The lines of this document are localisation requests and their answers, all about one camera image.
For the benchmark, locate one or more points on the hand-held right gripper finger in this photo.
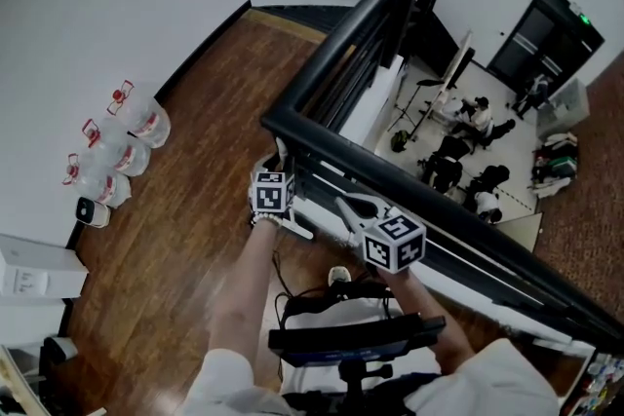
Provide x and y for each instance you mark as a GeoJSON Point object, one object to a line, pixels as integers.
{"type": "Point", "coordinates": [373, 203]}
{"type": "Point", "coordinates": [355, 218]}

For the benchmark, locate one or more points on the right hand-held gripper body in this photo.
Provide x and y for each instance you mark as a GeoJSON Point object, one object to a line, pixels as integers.
{"type": "Point", "coordinates": [392, 246]}

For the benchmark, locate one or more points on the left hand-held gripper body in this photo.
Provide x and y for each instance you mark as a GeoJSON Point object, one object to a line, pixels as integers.
{"type": "Point", "coordinates": [270, 197]}

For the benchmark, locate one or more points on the person's right forearm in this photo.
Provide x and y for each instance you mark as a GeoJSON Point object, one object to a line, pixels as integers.
{"type": "Point", "coordinates": [424, 316]}

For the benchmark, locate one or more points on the person's left forearm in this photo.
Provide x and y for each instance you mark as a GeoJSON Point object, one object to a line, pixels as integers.
{"type": "Point", "coordinates": [244, 287]}

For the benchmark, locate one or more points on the person's white shoe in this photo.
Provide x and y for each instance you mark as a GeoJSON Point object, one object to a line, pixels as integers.
{"type": "Point", "coordinates": [339, 275]}

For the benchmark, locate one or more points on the green backpack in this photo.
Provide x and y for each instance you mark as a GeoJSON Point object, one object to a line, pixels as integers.
{"type": "Point", "coordinates": [400, 141]}

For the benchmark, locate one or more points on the black metal railing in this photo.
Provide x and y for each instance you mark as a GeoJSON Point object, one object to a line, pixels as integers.
{"type": "Point", "coordinates": [341, 141]}

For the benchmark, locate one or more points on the black tripod stand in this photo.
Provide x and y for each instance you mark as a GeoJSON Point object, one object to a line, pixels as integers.
{"type": "Point", "coordinates": [412, 112]}

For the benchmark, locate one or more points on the black chest-mounted device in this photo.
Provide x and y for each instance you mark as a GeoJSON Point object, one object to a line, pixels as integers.
{"type": "Point", "coordinates": [351, 338]}

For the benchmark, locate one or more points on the beige flat board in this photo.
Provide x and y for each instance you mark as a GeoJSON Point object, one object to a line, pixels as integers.
{"type": "Point", "coordinates": [524, 231]}

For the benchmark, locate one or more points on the clear water bottle red cap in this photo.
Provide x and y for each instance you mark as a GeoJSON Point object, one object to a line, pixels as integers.
{"type": "Point", "coordinates": [122, 151]}
{"type": "Point", "coordinates": [144, 117]}
{"type": "Point", "coordinates": [102, 185]}

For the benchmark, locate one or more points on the white standing board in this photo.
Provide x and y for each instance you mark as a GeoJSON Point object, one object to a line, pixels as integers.
{"type": "Point", "coordinates": [456, 68]}

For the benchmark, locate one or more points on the person's white shirt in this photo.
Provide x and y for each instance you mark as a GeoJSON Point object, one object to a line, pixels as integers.
{"type": "Point", "coordinates": [487, 385]}

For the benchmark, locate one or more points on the small white appliance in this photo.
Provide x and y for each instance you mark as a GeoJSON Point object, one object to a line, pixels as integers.
{"type": "Point", "coordinates": [92, 212]}

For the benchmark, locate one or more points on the pile of bags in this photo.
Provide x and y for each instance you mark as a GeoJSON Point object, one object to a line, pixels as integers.
{"type": "Point", "coordinates": [556, 165]}

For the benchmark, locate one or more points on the black double door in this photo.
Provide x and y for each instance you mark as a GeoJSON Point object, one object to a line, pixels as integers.
{"type": "Point", "coordinates": [546, 39]}

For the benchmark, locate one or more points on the white water dispenser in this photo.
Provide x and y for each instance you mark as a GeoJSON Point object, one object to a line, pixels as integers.
{"type": "Point", "coordinates": [34, 268]}

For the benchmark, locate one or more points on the shelf of small items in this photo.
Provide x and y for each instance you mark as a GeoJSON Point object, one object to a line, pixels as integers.
{"type": "Point", "coordinates": [599, 385]}

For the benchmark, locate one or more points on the black and white device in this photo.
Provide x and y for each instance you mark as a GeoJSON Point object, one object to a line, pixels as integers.
{"type": "Point", "coordinates": [61, 348]}

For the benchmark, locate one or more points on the green exit sign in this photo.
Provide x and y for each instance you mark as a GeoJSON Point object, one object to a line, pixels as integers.
{"type": "Point", "coordinates": [582, 17]}

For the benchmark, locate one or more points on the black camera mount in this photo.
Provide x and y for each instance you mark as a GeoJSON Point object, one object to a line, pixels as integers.
{"type": "Point", "coordinates": [363, 385]}

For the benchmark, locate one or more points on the white furniture frame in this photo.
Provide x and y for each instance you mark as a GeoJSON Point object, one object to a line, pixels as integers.
{"type": "Point", "coordinates": [14, 380]}

